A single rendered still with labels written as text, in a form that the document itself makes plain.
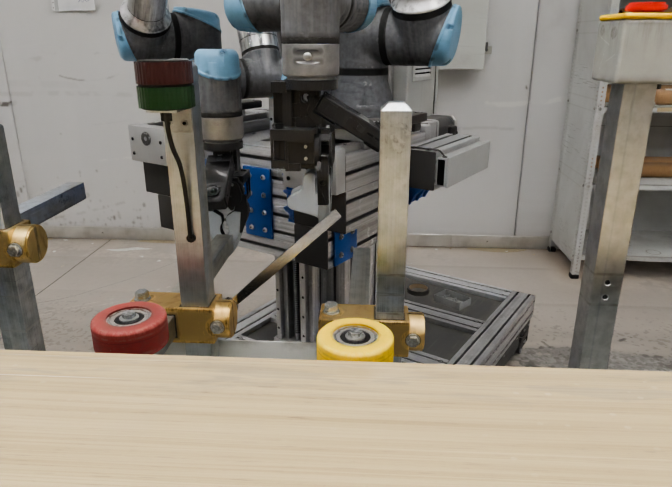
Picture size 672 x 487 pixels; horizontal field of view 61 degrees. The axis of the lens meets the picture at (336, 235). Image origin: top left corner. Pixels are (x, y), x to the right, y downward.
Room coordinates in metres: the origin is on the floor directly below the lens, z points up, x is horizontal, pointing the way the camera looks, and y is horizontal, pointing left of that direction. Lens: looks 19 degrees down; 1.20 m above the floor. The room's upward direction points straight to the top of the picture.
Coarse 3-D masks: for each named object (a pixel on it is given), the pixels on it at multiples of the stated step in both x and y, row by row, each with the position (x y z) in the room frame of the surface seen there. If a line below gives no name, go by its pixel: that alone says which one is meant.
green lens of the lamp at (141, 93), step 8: (136, 88) 0.62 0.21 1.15; (144, 88) 0.60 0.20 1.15; (152, 88) 0.60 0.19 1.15; (160, 88) 0.60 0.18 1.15; (168, 88) 0.60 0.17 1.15; (176, 88) 0.61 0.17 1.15; (184, 88) 0.61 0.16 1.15; (192, 88) 0.63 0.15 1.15; (144, 96) 0.61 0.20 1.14; (152, 96) 0.60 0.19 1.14; (160, 96) 0.60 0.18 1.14; (168, 96) 0.60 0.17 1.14; (176, 96) 0.61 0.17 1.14; (184, 96) 0.61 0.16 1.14; (192, 96) 0.63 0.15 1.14; (144, 104) 0.61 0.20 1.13; (152, 104) 0.60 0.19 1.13; (160, 104) 0.60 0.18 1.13; (168, 104) 0.60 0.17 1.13; (176, 104) 0.61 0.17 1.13; (184, 104) 0.61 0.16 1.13; (192, 104) 0.62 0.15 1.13
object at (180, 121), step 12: (144, 60) 0.62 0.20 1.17; (156, 60) 0.62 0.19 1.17; (168, 60) 0.62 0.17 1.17; (180, 60) 0.62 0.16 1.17; (180, 84) 0.61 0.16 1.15; (168, 120) 0.62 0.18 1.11; (180, 120) 0.66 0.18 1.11; (168, 132) 0.62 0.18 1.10; (180, 132) 0.66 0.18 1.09; (192, 132) 0.66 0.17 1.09; (180, 168) 0.65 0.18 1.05; (192, 240) 0.66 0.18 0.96
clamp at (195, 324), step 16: (160, 304) 0.67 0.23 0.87; (176, 304) 0.67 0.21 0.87; (224, 304) 0.67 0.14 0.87; (176, 320) 0.66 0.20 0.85; (192, 320) 0.65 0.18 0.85; (208, 320) 0.65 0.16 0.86; (224, 320) 0.65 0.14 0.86; (176, 336) 0.65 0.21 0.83; (192, 336) 0.65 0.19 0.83; (208, 336) 0.65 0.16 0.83; (224, 336) 0.66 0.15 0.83
